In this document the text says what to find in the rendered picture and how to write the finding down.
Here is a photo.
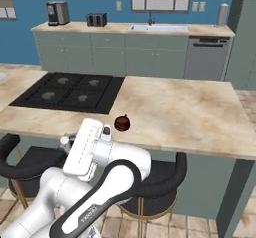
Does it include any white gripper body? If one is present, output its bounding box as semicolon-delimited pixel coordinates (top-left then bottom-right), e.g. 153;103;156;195
62;117;105;183

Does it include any dark cup of hot chocolate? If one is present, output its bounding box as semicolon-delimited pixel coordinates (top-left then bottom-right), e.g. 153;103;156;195
113;113;132;132

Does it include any green island counter base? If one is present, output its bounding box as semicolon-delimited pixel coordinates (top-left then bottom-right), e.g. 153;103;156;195
0;133;256;238

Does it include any black stool with gold legs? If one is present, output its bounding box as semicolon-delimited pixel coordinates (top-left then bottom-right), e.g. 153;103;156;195
0;133;69;216
117;151;188;238

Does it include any black gas hob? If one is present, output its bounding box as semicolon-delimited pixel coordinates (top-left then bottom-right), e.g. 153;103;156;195
8;71;126;116

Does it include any green run of base cupboards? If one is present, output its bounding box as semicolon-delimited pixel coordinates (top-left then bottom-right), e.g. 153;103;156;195
32;31;190;80

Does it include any black toaster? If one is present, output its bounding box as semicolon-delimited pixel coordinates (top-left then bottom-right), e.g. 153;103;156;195
86;12;109;28

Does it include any black and silver coffee machine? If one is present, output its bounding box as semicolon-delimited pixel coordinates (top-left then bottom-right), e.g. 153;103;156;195
45;0;71;27

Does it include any white sink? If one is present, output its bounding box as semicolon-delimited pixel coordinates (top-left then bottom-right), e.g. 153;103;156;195
127;23;190;34

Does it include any dark tap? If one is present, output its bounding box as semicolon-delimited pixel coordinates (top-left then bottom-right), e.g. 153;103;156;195
147;11;157;27

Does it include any grey dishwasher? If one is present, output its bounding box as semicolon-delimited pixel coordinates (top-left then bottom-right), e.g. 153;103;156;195
183;35;231;82

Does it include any tall green cupboard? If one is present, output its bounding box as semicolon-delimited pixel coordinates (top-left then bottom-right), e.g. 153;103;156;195
224;0;256;91

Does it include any grey paper towel roll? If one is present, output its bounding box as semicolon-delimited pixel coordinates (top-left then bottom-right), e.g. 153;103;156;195
216;2;230;28

